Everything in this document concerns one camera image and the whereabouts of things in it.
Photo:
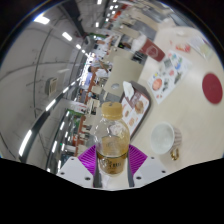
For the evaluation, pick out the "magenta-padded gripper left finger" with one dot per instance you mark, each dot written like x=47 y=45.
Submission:
x=86 y=160

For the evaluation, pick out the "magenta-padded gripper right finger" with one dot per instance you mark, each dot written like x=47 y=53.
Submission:
x=137 y=159

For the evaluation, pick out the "clear bottle with yellow cap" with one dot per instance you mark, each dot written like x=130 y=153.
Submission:
x=111 y=156

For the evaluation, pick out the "brown food tray, paper liner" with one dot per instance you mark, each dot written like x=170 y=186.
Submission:
x=136 y=106

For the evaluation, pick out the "white paper napkin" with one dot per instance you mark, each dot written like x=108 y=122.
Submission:
x=127 y=89

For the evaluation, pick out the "ceiling air conditioner unit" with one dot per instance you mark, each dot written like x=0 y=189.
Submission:
x=51 y=86

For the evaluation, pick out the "person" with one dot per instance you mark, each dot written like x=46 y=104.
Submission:
x=89 y=78

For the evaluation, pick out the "colourful printed sticker sheet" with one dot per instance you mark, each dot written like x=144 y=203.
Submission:
x=168 y=76

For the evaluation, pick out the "beige chair with round hole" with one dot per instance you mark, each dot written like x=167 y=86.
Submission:
x=125 y=71

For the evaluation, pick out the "flat round red coaster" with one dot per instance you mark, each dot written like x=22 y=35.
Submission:
x=212 y=88

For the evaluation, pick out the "red paper cup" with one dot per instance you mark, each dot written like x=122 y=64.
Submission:
x=151 y=50

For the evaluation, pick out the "small red sauce packet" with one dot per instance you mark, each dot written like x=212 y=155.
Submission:
x=183 y=48

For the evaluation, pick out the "clear plastic packet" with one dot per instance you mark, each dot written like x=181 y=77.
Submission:
x=204 y=49

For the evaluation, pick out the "group of ceiling lights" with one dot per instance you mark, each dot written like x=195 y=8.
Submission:
x=41 y=19

